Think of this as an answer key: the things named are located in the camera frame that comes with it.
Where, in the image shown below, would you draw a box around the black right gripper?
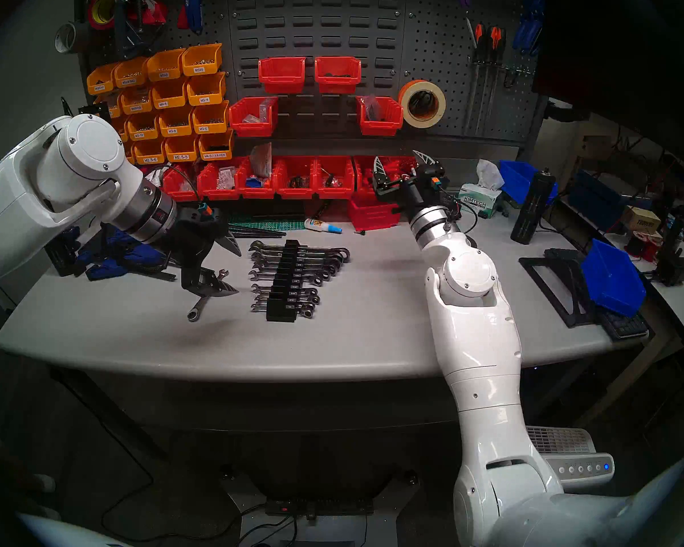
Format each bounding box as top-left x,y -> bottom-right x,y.
373,149 -> 450,215

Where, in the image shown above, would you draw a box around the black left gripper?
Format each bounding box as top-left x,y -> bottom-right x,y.
158,205 -> 241,297

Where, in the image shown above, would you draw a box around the medium chrome ratcheting wrench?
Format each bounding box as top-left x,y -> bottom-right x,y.
186,268 -> 230,323

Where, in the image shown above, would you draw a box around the small chrome ratcheting wrench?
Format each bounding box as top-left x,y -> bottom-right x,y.
250,303 -> 315,319

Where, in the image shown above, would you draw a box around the black wrench holder case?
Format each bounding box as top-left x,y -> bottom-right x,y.
266,239 -> 300,323

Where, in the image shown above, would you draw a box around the red plastic bin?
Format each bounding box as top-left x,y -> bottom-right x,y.
235,158 -> 278,199
314,56 -> 363,95
352,156 -> 384,198
348,195 -> 401,232
356,96 -> 404,137
313,156 -> 356,199
258,56 -> 307,94
163,163 -> 203,202
274,156 -> 318,200
197,161 -> 241,201
383,156 -> 420,182
229,96 -> 279,138

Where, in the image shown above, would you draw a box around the beige masking tape roll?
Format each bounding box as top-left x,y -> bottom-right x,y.
398,79 -> 447,129

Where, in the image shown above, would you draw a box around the green cutting mat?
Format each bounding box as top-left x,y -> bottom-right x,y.
228,218 -> 307,237

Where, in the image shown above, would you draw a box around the Kimtech tissue box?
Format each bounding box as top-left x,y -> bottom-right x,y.
458,183 -> 503,219

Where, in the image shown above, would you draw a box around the white tissue sheet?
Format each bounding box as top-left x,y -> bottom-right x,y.
476,158 -> 505,190

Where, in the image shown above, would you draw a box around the blue bar clamp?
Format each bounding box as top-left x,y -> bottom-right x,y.
71,224 -> 177,283

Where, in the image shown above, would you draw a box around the tall clear parts bag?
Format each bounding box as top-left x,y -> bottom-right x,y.
250,142 -> 273,179

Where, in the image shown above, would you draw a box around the blue plastic bin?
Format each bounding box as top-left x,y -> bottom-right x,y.
580,238 -> 646,317
499,160 -> 559,206

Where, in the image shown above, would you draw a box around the yellow screw bin M4-0.7 hex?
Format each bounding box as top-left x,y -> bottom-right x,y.
198,128 -> 235,161

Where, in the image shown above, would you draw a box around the yellow screw bin M2.5-5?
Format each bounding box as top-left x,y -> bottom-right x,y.
164,133 -> 200,163

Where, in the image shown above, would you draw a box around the yellow screw bin M2.5-6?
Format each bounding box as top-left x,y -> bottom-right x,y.
132,137 -> 167,166

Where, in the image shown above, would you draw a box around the black ribbed bottle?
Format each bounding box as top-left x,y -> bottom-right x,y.
510,167 -> 557,246

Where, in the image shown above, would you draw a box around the orange black screwdriver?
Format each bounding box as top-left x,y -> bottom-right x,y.
482,26 -> 505,135
465,22 -> 487,136

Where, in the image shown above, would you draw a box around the yellow screw bin M3-6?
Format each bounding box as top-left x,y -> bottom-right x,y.
192,100 -> 230,134

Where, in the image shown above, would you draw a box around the yellow screw bin M3-8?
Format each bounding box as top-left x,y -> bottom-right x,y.
158,105 -> 195,138

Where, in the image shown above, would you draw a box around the yellow screw bin M3-12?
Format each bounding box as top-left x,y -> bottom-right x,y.
126,112 -> 161,141

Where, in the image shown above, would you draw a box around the black ribbed cylinder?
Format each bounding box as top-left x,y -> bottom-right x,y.
46,228 -> 79,277

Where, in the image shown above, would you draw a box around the yellow screw bin M3-4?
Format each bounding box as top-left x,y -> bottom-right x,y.
186,72 -> 227,106

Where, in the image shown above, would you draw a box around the yellow screw bin M4-6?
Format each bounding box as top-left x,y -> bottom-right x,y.
151,77 -> 190,109

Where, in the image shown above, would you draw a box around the dark blue storage bin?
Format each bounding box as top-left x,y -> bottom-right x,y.
568,170 -> 653,216

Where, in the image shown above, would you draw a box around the black articulated holder stand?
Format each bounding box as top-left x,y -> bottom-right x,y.
61,97 -> 112,119

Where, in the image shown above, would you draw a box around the black monitor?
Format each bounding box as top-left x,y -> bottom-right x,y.
533,0 -> 684,170

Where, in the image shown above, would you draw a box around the small cardboard box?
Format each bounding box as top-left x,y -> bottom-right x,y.
621,206 -> 662,235

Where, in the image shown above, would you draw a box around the black hanging clamp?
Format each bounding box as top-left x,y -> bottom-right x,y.
114,0 -> 169,59

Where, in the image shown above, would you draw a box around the black power strip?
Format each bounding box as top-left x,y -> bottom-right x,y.
264,496 -> 375,518

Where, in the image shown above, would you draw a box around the red hanging tool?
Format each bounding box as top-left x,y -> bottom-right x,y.
127,0 -> 169,27

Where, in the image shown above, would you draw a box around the blue red hand tool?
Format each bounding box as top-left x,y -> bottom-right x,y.
177,0 -> 211,35

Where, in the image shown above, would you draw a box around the grey tape roll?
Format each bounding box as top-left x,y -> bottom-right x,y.
54,21 -> 92,55

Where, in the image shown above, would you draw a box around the black keyboard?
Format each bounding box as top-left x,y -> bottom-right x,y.
544,247 -> 650,340

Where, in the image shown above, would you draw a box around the red yellow tape roll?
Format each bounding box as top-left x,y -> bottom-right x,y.
87,0 -> 123,31

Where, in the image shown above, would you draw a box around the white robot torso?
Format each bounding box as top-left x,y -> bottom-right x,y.
18,513 -> 131,547

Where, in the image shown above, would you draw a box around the white air purifier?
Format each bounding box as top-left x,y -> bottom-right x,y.
524,425 -> 615,492

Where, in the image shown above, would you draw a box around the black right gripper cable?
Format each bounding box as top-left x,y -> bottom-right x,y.
440,188 -> 479,233

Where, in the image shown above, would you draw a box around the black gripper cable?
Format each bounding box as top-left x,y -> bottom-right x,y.
440,188 -> 479,233
154,163 -> 201,207

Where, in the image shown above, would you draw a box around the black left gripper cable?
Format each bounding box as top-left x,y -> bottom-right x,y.
154,163 -> 201,207

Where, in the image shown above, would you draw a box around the grey tool wall panel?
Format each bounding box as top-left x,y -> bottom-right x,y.
77,0 -> 548,153

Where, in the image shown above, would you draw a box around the blue handled pliers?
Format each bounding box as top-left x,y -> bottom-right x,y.
512,0 -> 546,56

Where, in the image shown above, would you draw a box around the black frame stand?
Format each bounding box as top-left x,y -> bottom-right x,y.
519,255 -> 599,329

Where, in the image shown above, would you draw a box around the black floor cable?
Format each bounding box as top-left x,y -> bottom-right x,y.
100,409 -> 297,547

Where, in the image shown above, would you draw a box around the red wire spool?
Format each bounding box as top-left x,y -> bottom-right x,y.
627,230 -> 665,263

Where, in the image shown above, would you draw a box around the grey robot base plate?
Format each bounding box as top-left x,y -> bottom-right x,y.
222,469 -> 422,547

